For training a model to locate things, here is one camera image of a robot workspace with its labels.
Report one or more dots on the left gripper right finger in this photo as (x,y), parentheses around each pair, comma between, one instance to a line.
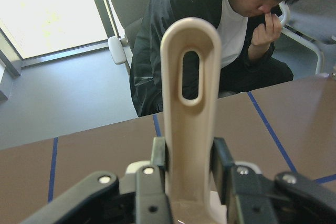
(250,197)

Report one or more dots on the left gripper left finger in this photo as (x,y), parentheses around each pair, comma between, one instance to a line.
(102,197)

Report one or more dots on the beige plastic dustpan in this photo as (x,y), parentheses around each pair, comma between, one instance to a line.
(189,123)

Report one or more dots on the seated person in black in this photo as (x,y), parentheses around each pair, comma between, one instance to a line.
(247,29)

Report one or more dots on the grey office chair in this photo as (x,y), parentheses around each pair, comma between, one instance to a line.
(129,14)

